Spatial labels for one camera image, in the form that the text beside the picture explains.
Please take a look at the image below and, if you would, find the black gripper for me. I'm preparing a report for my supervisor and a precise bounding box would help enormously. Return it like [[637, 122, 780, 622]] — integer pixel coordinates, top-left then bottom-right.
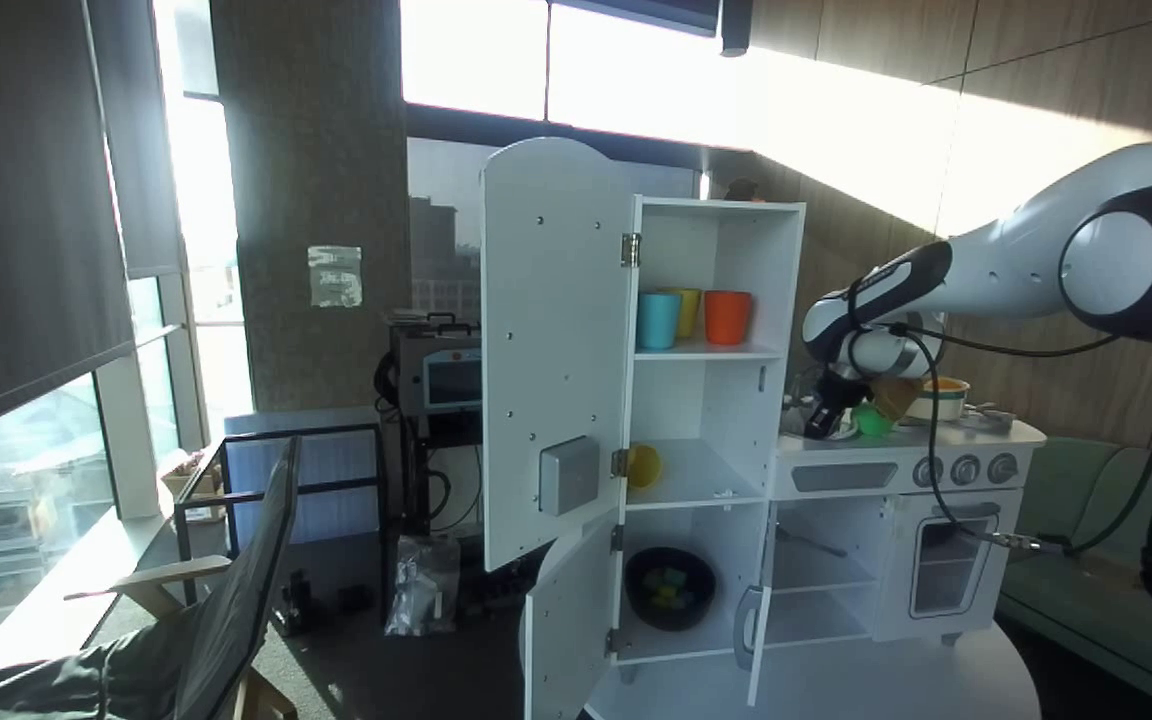
[[801, 364, 872, 446]]

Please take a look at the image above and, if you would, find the green toy cup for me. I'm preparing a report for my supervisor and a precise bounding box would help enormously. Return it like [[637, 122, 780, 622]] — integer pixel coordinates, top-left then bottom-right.
[[851, 401, 899, 448]]

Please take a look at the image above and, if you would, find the cream toy bowl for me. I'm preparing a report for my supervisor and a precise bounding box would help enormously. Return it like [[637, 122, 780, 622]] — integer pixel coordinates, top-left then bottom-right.
[[872, 372, 974, 430]]

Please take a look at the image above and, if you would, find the orange cup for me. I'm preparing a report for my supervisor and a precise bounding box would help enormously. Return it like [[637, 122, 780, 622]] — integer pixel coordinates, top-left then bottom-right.
[[701, 287, 757, 352]]

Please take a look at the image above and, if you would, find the small grey toy pan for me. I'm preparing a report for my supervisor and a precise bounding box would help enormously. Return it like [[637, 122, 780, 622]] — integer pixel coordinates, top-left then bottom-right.
[[968, 407, 1018, 442]]

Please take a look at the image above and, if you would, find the yellow cup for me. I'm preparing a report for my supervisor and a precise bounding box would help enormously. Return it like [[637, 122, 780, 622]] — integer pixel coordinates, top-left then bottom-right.
[[674, 287, 709, 350]]

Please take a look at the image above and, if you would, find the white toy oven door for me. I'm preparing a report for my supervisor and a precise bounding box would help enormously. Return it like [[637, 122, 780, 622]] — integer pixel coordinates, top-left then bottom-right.
[[903, 502, 1007, 623]]

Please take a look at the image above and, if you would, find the yellow toy item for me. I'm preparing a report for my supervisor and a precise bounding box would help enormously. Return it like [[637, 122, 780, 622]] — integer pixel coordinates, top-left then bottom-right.
[[619, 446, 667, 494]]

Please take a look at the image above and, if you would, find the blue cup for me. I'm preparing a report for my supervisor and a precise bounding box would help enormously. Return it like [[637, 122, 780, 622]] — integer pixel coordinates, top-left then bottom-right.
[[637, 291, 682, 357]]

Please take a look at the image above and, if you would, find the narrow white lower cabinet door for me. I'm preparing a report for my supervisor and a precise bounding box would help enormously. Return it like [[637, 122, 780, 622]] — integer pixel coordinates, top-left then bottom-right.
[[732, 502, 780, 712]]

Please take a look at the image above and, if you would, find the white toy kitchen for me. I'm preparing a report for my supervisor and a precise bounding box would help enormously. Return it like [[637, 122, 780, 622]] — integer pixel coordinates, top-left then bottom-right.
[[613, 197, 1046, 673]]

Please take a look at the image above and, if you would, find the black bowl with greens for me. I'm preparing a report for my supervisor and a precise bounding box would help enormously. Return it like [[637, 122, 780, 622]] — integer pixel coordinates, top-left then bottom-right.
[[622, 543, 719, 635]]

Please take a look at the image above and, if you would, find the grey box on door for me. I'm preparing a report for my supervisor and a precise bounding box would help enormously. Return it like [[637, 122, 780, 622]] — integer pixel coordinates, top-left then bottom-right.
[[537, 431, 603, 515]]

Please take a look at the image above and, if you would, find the tall white cabinet door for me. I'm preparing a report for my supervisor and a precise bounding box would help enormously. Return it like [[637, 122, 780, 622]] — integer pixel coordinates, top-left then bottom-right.
[[475, 132, 641, 577]]

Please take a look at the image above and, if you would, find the green sofa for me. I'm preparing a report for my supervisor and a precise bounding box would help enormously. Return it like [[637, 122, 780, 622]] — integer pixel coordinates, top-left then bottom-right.
[[1000, 431, 1152, 717]]

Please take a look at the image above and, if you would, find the rounded white lower cabinet door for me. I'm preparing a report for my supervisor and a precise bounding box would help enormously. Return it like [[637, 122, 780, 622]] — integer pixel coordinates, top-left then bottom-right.
[[515, 515, 630, 720]]

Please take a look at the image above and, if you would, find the dark electronic device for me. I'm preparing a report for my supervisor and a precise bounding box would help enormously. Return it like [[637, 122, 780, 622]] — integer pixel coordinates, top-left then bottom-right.
[[388, 317, 486, 446]]

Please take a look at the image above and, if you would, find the clear plastic bag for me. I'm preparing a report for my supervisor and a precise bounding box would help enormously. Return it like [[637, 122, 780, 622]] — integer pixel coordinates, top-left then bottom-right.
[[385, 531, 464, 639]]

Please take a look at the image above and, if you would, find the grey blue cabinet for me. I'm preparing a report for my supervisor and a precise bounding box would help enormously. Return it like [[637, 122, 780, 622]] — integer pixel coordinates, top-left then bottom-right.
[[218, 407, 388, 547]]

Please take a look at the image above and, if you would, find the paper sign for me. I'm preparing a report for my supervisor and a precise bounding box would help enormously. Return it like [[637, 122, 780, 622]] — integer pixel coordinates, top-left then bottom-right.
[[303, 240, 369, 313]]

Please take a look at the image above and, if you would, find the black office chair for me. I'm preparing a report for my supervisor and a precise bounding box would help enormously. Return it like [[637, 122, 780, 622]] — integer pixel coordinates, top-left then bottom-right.
[[166, 436, 307, 720]]

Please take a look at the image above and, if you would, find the narrow dark window blind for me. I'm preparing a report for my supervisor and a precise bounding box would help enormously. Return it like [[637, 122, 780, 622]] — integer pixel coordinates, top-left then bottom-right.
[[82, 0, 189, 280]]

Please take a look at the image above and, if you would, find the wide dark window blind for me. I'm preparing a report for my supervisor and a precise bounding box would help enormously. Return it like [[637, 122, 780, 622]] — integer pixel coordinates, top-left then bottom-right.
[[0, 0, 141, 448]]

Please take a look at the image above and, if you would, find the black metal frame rack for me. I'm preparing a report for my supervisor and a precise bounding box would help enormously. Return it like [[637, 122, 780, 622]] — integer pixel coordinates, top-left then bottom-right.
[[170, 417, 388, 606]]

